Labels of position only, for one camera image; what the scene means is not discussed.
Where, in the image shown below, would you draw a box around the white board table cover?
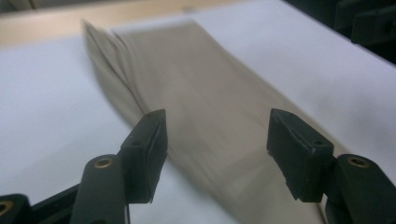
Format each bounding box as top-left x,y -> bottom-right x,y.
0,0 -> 396,224

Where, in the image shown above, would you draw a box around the wooden table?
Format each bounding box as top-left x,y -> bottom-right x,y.
0,0 -> 225,50

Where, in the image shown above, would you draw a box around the beige pants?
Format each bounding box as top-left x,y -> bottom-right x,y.
81,18 -> 350,224

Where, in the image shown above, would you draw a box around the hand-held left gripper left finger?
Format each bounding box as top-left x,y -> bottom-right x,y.
118,108 -> 169,205

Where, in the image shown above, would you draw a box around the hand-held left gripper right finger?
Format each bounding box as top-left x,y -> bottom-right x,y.
266,107 -> 336,203

